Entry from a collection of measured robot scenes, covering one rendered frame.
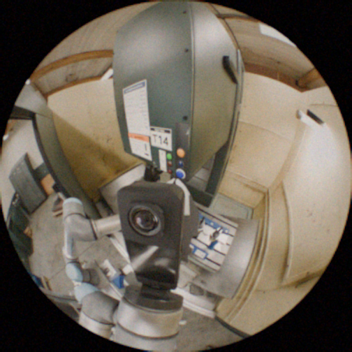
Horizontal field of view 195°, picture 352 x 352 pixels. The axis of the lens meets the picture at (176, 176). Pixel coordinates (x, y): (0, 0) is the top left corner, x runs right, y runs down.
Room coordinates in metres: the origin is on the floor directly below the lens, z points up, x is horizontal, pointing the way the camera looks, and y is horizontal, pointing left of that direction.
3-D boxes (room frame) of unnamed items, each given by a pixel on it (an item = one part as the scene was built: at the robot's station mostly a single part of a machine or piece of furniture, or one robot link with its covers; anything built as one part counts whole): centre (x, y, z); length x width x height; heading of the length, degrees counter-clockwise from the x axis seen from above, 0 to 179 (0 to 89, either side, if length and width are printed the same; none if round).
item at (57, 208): (0.99, 3.12, 0.19); 1.20 x 0.80 x 0.38; 124
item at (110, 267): (-0.19, 0.60, 0.95); 0.40 x 0.13 x 0.09; 142
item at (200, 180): (0.98, -0.18, 1.16); 0.48 x 0.05 x 0.51; 53
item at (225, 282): (0.23, -0.42, 0.75); 0.89 x 0.70 x 0.26; 143
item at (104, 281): (-0.21, 0.61, 1.01); 0.36 x 0.22 x 0.06; 142
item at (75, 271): (-0.19, 0.61, 1.20); 0.13 x 0.12 x 0.14; 49
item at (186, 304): (0.11, 0.49, 0.40); 2.08 x 0.07 x 0.80; 53
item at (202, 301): (0.19, 0.43, 0.65); 2.00 x 0.20 x 0.07; 53
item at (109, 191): (1.02, 0.63, 0.75); 0.89 x 0.67 x 0.26; 143
